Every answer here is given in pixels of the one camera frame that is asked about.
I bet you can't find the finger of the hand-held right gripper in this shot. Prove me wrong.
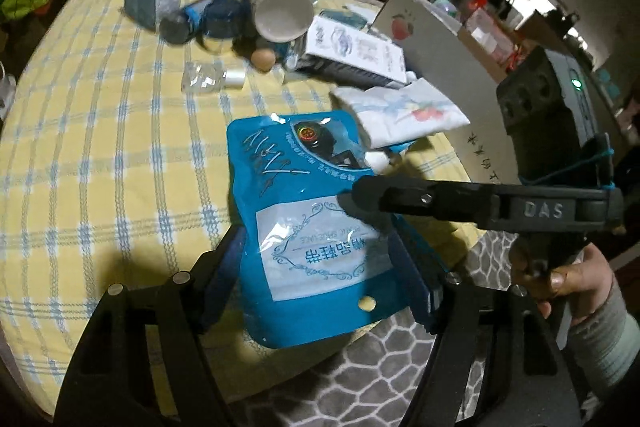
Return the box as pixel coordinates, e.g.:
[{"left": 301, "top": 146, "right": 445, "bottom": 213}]
[{"left": 350, "top": 174, "right": 506, "bottom": 230}]

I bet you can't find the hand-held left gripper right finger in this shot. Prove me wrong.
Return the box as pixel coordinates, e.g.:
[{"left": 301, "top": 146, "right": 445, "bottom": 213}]
[{"left": 395, "top": 227, "right": 583, "bottom": 427}]

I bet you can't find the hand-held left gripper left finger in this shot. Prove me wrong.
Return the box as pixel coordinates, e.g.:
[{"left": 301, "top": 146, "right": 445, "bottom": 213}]
[{"left": 52, "top": 227, "right": 247, "bottom": 427}]

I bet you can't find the blue plastic pouch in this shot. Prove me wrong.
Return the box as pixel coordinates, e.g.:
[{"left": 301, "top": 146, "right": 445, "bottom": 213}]
[{"left": 226, "top": 109, "right": 416, "bottom": 350}]

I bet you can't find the person's right forearm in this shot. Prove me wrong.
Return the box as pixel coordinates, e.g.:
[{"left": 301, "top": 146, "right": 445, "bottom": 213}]
[{"left": 537, "top": 277, "right": 640, "bottom": 413}]

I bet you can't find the yellow checked cloth desktop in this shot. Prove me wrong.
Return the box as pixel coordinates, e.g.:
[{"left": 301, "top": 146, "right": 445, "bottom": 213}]
[{"left": 0, "top": 0, "right": 481, "bottom": 413}]

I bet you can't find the person's right hand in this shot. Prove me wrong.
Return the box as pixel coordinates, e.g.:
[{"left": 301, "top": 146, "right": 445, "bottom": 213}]
[{"left": 510, "top": 242, "right": 618, "bottom": 328}]

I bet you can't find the white floral packet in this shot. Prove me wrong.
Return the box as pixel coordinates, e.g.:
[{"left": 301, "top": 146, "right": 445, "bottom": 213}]
[{"left": 330, "top": 77, "right": 471, "bottom": 152}]

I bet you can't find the grey stone pattern rug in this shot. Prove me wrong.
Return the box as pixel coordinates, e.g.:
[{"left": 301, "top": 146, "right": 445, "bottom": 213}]
[{"left": 170, "top": 227, "right": 551, "bottom": 427}]

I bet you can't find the cardboard box with fruit print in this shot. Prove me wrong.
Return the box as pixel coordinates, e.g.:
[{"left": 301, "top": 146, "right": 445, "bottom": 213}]
[{"left": 372, "top": 0, "right": 521, "bottom": 188}]

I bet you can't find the clear plastic storage container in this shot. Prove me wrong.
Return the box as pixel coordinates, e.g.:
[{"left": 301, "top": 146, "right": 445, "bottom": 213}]
[{"left": 465, "top": 0, "right": 516, "bottom": 62}]

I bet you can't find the white printed box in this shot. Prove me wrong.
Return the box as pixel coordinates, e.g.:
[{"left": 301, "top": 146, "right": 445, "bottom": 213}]
[{"left": 287, "top": 14, "right": 408, "bottom": 90}]

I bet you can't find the small clear bottle white cap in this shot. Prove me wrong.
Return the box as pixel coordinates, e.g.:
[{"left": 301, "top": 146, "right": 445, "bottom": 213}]
[{"left": 182, "top": 62, "right": 246, "bottom": 94}]

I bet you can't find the brown egg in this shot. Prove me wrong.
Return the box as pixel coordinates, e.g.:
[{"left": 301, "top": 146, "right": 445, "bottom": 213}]
[{"left": 250, "top": 48, "right": 276, "bottom": 72}]

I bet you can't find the white paper cup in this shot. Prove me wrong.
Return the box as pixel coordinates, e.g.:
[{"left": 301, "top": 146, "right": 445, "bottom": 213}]
[{"left": 230, "top": 0, "right": 316, "bottom": 42}]

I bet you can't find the dark blue jar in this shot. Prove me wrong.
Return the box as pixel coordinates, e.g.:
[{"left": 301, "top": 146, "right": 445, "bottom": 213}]
[{"left": 205, "top": 0, "right": 248, "bottom": 40}]

